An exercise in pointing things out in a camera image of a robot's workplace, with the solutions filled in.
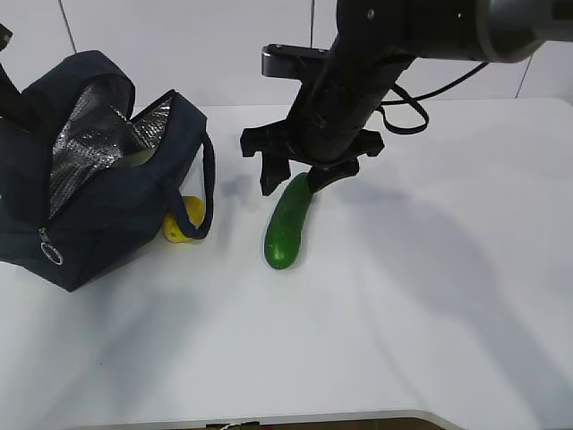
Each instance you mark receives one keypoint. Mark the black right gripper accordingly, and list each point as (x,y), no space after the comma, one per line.
(327,148)

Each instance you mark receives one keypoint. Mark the green cucumber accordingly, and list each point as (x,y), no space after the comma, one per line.
(283,236)

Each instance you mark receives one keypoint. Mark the dark blue lunch bag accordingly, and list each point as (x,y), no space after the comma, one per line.
(67,213)

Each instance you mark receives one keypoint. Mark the green lidded glass container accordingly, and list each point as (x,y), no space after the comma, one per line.
(136,159)

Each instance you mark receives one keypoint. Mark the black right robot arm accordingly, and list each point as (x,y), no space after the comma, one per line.
(343,85)

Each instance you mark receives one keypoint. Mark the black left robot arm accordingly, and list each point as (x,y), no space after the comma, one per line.
(15,108)

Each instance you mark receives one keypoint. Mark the yellow lemon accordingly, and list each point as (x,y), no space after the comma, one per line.
(189,211)

